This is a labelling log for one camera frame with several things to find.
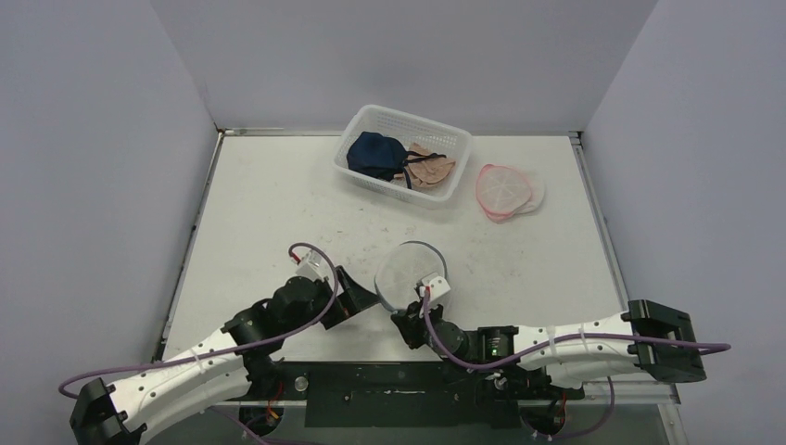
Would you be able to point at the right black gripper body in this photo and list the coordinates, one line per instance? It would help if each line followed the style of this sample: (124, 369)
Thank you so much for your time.
(415, 323)

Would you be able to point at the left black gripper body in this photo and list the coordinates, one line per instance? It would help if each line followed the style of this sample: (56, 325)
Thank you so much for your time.
(320, 303)

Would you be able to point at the blue-trimmed mesh laundry bag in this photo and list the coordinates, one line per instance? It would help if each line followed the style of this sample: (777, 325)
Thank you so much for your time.
(402, 268)

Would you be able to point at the navy blue bra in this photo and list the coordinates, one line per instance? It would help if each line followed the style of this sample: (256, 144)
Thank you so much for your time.
(383, 157)

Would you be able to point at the beige bra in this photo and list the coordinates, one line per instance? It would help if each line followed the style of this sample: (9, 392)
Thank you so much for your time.
(424, 168)

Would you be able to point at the pink-trimmed mesh laundry bag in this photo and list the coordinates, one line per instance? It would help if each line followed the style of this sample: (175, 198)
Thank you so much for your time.
(503, 192)

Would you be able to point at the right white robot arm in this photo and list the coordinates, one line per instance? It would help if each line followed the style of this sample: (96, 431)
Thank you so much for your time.
(647, 337)

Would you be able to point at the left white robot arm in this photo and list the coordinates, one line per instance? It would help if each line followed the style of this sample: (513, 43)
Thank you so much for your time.
(233, 362)

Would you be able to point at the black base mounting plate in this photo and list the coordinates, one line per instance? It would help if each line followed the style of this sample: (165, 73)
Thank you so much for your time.
(405, 394)

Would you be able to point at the white perforated plastic basket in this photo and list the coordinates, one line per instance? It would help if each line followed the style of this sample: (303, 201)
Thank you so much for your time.
(407, 128)

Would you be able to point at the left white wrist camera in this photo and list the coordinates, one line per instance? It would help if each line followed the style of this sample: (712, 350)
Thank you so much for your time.
(313, 267)

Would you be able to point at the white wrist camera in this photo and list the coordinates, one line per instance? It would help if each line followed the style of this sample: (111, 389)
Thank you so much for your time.
(313, 267)
(435, 287)

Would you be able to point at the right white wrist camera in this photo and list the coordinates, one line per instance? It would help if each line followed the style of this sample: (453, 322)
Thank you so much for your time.
(435, 287)

